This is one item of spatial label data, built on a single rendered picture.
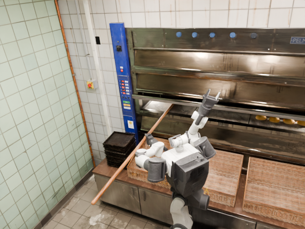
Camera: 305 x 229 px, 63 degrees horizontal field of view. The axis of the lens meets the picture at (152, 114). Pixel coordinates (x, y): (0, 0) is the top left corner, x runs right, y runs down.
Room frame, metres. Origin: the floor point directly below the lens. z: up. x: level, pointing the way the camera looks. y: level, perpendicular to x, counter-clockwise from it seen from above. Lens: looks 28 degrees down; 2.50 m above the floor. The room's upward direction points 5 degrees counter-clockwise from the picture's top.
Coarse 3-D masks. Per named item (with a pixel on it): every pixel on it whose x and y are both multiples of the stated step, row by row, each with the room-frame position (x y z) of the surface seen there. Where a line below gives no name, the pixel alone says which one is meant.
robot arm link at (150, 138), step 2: (146, 134) 1.95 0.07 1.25; (148, 134) 1.93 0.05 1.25; (150, 134) 1.94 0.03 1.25; (146, 136) 1.93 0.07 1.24; (148, 136) 1.93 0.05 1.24; (150, 136) 1.92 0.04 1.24; (152, 136) 1.92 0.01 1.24; (146, 138) 1.93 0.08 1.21; (148, 138) 1.90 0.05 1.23; (150, 138) 1.90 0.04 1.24; (152, 138) 1.90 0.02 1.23; (146, 140) 1.94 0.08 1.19; (148, 140) 1.90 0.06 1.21; (150, 140) 1.87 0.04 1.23; (152, 140) 1.85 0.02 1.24; (154, 140) 1.85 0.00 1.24; (148, 142) 1.90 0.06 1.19; (150, 142) 1.85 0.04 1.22; (148, 144) 1.91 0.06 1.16; (150, 144) 1.84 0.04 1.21; (150, 146) 1.83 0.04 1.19
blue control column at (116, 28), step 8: (112, 24) 2.65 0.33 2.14; (120, 24) 2.60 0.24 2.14; (112, 32) 2.66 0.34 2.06; (120, 32) 2.61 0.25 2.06; (112, 40) 2.66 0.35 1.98; (120, 40) 2.62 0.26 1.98; (120, 56) 2.63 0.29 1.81; (120, 64) 2.63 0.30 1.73; (128, 64) 2.61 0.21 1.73; (120, 72) 2.64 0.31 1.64; (128, 72) 2.60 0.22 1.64; (128, 80) 2.60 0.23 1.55; (128, 112) 2.62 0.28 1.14; (128, 128) 2.64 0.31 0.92; (136, 128) 2.61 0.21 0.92; (136, 136) 2.60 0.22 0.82; (136, 144) 2.60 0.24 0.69
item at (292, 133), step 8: (144, 112) 2.56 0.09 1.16; (152, 112) 2.51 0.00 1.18; (160, 112) 2.49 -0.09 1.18; (168, 112) 2.47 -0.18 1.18; (192, 120) 2.30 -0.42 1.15; (208, 120) 2.22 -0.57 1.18; (216, 120) 2.20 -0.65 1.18; (224, 120) 2.19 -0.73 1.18; (240, 128) 2.07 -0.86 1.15; (248, 128) 2.04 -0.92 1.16; (256, 128) 2.00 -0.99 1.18; (264, 128) 1.99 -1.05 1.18; (272, 128) 1.98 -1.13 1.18; (296, 136) 1.85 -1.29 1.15; (304, 136) 1.82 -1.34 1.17
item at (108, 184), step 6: (168, 108) 2.51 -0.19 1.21; (162, 114) 2.38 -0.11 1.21; (156, 126) 2.16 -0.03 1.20; (150, 132) 2.05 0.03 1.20; (144, 138) 1.95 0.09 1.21; (138, 144) 1.85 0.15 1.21; (132, 156) 1.70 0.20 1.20; (126, 162) 1.62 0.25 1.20; (120, 168) 1.55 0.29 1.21; (114, 174) 1.48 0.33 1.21; (108, 180) 1.42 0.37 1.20; (108, 186) 1.38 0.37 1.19; (102, 192) 1.31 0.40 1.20; (96, 198) 1.26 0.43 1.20
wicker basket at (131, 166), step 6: (156, 138) 2.47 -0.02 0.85; (144, 144) 2.51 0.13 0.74; (168, 144) 2.39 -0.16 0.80; (156, 156) 2.42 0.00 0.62; (132, 162) 2.23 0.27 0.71; (132, 168) 2.10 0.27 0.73; (138, 168) 2.27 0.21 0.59; (132, 174) 2.12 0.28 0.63; (138, 174) 2.16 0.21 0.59; (144, 174) 2.04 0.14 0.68; (144, 180) 2.04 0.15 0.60; (162, 186) 1.94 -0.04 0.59; (168, 186) 1.91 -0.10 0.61
